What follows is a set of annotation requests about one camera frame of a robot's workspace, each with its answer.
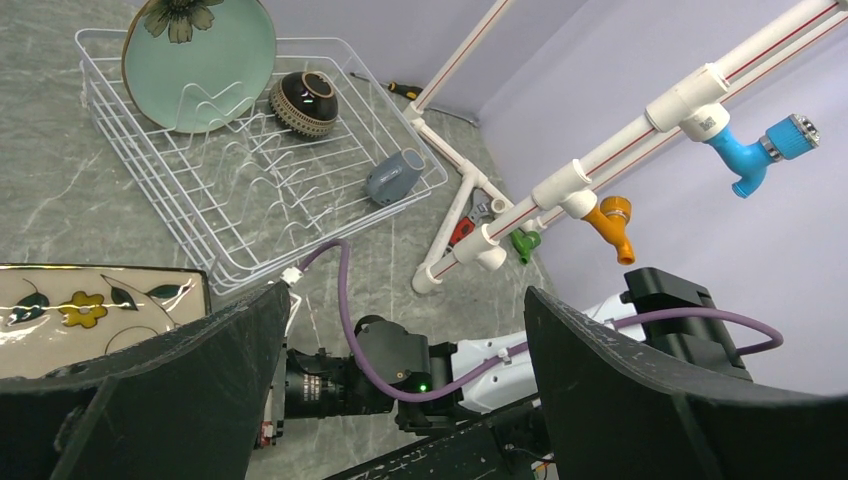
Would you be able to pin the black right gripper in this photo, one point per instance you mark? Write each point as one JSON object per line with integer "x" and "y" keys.
{"x": 317, "y": 386}

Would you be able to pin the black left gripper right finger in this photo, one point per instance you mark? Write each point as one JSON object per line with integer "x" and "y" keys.
{"x": 616, "y": 408}

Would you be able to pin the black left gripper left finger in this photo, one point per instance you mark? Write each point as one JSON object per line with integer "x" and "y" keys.
{"x": 187, "y": 404}

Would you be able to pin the brown rectangular floral plate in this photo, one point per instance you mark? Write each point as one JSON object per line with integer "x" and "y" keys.
{"x": 55, "y": 315}

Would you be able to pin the grey dotted ceramic mug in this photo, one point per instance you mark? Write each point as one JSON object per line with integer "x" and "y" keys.
{"x": 394, "y": 178}

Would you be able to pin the brown patterned ceramic bowl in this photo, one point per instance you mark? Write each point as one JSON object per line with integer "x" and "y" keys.
{"x": 305, "y": 102}

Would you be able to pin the teal flower ceramic plate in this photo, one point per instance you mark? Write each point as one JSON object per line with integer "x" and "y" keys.
{"x": 192, "y": 67}

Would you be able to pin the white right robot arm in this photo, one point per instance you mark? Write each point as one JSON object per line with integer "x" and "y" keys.
{"x": 501, "y": 368}

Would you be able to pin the green pipe fitting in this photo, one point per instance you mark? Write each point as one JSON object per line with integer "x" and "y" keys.
{"x": 524, "y": 244}

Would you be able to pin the orange pipe fitting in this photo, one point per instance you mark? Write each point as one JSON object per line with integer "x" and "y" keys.
{"x": 610, "y": 218}

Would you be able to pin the blue pipe valve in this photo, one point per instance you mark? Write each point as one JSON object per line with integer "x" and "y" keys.
{"x": 788, "y": 139}

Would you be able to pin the white diagonal PVC pipe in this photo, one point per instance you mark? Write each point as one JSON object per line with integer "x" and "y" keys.
{"x": 416, "y": 108}

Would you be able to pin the white wire dish rack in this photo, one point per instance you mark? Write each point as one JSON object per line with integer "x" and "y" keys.
{"x": 251, "y": 198}

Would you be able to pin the red handled adjustable wrench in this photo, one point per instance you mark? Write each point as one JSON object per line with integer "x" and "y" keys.
{"x": 479, "y": 210}

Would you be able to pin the yellow handled screwdriver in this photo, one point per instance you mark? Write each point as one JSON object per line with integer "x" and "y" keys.
{"x": 407, "y": 91}

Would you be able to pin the white PVC pipe frame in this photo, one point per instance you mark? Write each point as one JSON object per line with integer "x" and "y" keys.
{"x": 695, "y": 107}

